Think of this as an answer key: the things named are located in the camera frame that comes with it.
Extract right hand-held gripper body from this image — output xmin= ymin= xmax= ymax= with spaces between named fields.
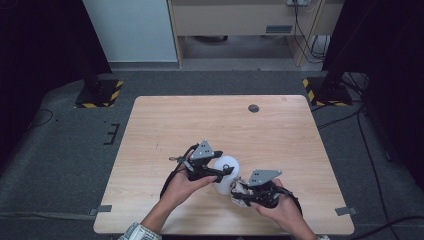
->
xmin=246 ymin=169 xmax=285 ymax=210

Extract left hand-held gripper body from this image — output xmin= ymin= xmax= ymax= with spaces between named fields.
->
xmin=169 ymin=139 xmax=218 ymax=183

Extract white cylinder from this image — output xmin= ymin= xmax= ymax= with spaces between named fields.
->
xmin=212 ymin=155 xmax=241 ymax=197

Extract person's right hand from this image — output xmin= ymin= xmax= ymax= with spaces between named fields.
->
xmin=250 ymin=178 xmax=307 ymax=233

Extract person's left hand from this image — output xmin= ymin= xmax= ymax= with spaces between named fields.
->
xmin=165 ymin=168 xmax=219 ymax=210

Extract grey tape piece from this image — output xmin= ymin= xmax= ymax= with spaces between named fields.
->
xmin=334 ymin=206 xmax=358 ymax=217
xmin=88 ymin=204 xmax=113 ymax=217

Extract black stand base striped edge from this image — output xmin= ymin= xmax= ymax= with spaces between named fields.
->
xmin=73 ymin=77 xmax=125 ymax=109
xmin=302 ymin=75 xmax=354 ymax=108

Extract light wooden desk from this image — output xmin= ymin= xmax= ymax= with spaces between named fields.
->
xmin=166 ymin=0 xmax=346 ymax=70

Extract grey vent panel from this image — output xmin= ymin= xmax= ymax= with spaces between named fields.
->
xmin=265 ymin=24 xmax=294 ymax=35

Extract white cabinet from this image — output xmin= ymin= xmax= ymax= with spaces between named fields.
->
xmin=82 ymin=0 xmax=179 ymax=64

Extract black curtain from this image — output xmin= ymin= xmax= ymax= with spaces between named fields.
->
xmin=0 ymin=0 xmax=113 ymax=174
xmin=321 ymin=0 xmax=424 ymax=191

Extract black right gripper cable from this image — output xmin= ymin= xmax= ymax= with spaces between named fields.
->
xmin=282 ymin=187 xmax=304 ymax=217

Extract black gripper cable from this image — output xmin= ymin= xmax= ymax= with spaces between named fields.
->
xmin=282 ymin=187 xmax=304 ymax=217
xmin=159 ymin=143 xmax=200 ymax=200

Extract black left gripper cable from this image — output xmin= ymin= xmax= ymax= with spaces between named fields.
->
xmin=159 ymin=143 xmax=200 ymax=200

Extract black hanging cable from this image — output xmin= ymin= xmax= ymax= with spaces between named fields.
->
xmin=293 ymin=3 xmax=327 ymax=65

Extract thin black floor cable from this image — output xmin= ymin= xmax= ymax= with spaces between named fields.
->
xmin=29 ymin=108 xmax=55 ymax=130

